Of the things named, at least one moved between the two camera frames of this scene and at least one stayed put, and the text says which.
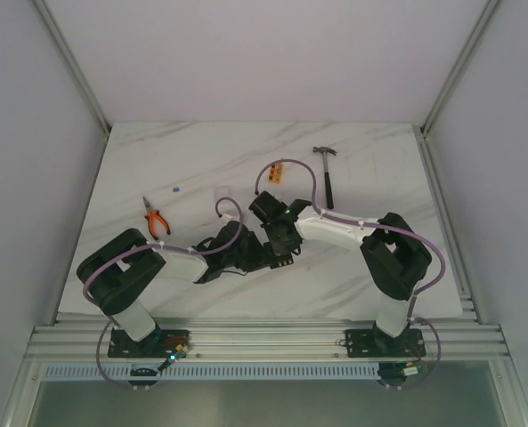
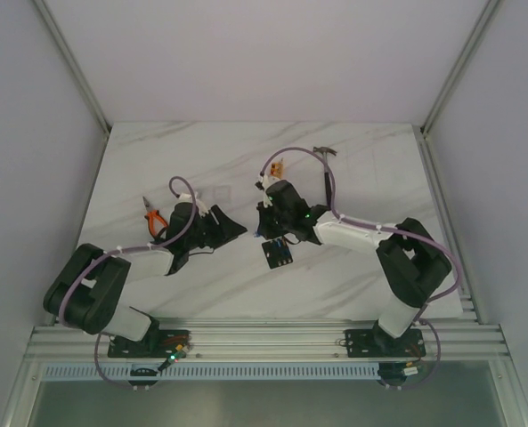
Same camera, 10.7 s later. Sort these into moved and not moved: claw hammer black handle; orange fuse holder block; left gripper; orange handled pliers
Moved: left gripper
Not moved: claw hammer black handle; orange fuse holder block; orange handled pliers
